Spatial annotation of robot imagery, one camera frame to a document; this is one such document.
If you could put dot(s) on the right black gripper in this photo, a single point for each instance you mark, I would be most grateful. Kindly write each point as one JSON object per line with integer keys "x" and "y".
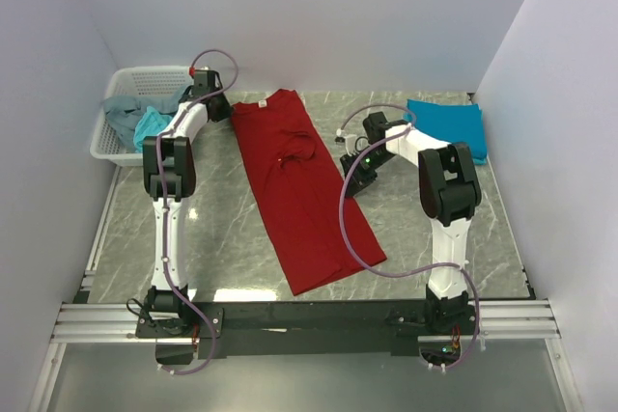
{"x": 359, "y": 180}

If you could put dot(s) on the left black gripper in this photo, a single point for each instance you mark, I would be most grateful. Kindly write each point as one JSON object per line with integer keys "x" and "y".
{"x": 226, "y": 111}

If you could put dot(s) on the red t shirt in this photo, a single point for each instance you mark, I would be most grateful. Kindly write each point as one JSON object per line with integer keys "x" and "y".
{"x": 297, "y": 189}

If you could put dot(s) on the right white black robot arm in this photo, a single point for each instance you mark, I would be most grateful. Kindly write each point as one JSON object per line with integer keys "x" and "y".
{"x": 449, "y": 193}

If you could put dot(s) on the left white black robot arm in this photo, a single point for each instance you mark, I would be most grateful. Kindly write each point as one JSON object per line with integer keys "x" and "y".
{"x": 170, "y": 179}

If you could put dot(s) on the folded teal t shirt stack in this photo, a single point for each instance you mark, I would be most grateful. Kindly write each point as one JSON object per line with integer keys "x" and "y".
{"x": 453, "y": 124}

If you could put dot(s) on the light blue t shirt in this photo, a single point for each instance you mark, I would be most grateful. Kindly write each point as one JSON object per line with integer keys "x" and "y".
{"x": 151, "y": 124}

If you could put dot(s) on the grey blue t shirt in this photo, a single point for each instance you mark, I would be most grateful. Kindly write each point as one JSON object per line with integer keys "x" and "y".
{"x": 124, "y": 112}

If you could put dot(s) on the white plastic laundry basket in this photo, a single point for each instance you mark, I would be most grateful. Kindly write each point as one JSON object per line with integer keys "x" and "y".
{"x": 129, "y": 94}

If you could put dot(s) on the black base crossbar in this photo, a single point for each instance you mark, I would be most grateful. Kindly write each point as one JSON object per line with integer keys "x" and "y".
{"x": 293, "y": 328}

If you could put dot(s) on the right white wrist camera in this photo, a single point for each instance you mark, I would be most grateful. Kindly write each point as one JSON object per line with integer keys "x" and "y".
{"x": 345, "y": 139}

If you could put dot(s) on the aluminium rail frame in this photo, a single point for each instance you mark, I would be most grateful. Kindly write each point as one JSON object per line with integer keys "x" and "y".
{"x": 95, "y": 363}

